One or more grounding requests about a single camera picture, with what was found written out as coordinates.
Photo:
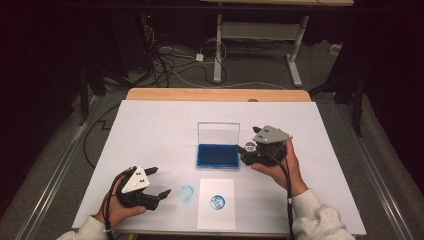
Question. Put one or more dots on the metal floor rail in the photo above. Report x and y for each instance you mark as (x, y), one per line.
(380, 181)
(56, 181)

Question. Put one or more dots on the white metal desk frame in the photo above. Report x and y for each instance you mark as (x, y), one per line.
(260, 30)

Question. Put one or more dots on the person's right hand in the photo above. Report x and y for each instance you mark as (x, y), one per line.
(295, 176)

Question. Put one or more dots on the white paper sheet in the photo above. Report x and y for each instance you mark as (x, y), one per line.
(216, 221)

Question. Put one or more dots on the blue ink pad clear case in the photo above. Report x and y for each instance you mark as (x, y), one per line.
(216, 156)

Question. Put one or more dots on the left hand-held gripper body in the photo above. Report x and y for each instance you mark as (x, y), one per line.
(137, 181)

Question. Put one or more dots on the white power adapter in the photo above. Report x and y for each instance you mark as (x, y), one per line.
(199, 57)

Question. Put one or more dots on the person's left hand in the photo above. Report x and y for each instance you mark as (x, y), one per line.
(115, 215)

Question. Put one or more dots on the white floor socket box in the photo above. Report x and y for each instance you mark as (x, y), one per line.
(335, 49)

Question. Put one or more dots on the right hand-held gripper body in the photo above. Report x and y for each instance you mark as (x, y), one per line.
(271, 135)

